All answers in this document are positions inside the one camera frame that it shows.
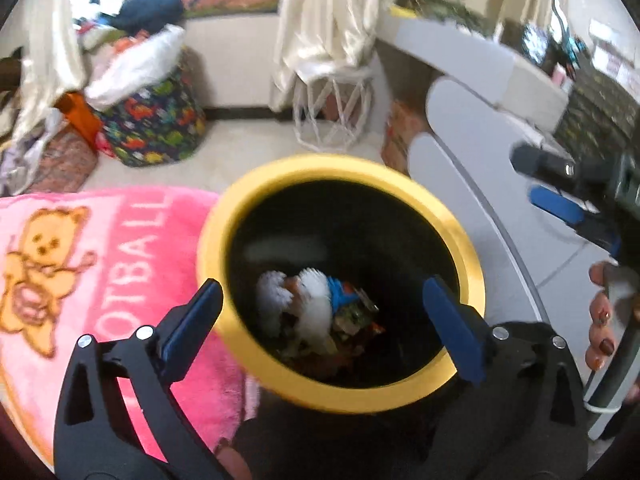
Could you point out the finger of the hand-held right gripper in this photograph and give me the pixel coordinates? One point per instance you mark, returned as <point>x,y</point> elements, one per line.
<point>550,162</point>
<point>555,205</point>

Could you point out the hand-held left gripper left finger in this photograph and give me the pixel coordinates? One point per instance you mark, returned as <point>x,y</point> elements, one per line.
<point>192,330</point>

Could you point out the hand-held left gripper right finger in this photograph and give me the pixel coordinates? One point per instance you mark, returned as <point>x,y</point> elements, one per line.
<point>455,332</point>

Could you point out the black green snack packet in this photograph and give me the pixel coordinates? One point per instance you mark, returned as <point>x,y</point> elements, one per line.
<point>357,315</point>

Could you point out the white plastic bag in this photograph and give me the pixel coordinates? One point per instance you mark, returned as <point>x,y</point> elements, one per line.
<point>315,305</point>

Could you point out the yellow-rimmed black trash bin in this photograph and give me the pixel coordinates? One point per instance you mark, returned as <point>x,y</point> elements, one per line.
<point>350,230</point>

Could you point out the person's right hand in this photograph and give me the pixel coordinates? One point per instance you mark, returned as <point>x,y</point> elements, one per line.
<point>600,320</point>

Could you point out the green patterned box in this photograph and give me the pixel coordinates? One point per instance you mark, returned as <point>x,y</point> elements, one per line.
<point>595,115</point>

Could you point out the pink printed blanket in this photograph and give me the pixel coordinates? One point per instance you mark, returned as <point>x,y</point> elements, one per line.
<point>125,285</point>

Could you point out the white rounded chair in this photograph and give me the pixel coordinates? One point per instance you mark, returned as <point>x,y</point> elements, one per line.
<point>460,170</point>

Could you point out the white vanity desk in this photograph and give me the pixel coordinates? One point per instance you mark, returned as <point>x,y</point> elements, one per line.
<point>465,60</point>

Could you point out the brown cardboard box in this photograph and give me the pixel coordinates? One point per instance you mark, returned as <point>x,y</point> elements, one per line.
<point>402,135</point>

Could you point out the white framed mirror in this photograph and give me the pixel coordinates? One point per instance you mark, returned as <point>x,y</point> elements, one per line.
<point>559,5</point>

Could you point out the dark green box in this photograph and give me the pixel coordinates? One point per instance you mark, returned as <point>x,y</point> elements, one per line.
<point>445,10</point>

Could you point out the dinosaur print laundry basket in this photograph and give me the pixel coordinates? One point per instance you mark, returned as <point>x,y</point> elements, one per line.
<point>155,125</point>

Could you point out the floral fabric bag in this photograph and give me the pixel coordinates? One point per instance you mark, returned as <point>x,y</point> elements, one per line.
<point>65,160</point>

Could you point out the orange bag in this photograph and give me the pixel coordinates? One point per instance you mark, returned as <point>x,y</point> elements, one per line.
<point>77,120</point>

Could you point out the grey purple garment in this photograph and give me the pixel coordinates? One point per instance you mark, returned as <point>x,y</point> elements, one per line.
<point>22,155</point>

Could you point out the wide cream curtain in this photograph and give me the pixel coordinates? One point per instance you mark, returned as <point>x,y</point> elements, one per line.
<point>325,25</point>

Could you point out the large white bag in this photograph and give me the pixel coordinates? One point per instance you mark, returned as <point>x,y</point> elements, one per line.
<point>140,67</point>

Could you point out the heap of dark jackets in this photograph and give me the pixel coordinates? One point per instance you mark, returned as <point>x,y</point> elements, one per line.
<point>145,10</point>

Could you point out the narrow cream curtain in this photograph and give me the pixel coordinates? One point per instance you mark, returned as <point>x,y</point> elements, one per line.
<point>50,35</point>

